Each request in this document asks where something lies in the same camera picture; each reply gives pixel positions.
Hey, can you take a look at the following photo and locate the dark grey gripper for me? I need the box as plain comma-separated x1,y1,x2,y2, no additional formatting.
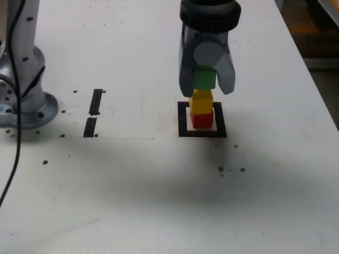
179,24,237,97

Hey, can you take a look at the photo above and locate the green cube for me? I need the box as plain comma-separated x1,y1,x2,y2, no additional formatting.
193,69,217,90

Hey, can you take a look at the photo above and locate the yellow cube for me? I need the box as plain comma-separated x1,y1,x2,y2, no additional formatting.
188,89,214,114

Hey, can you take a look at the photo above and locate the red cube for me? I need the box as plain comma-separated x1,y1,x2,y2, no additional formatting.
190,111,215,129

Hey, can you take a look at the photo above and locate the black tape square outline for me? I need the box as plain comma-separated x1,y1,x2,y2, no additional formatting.
177,101,228,139

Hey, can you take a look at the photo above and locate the brown wooden furniture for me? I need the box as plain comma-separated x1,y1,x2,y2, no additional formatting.
274,0,339,71

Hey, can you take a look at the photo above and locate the black tape strip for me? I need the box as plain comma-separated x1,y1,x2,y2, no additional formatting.
83,88,103,138

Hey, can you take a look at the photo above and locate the long black cable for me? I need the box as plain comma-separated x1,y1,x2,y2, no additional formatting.
0,0,27,208

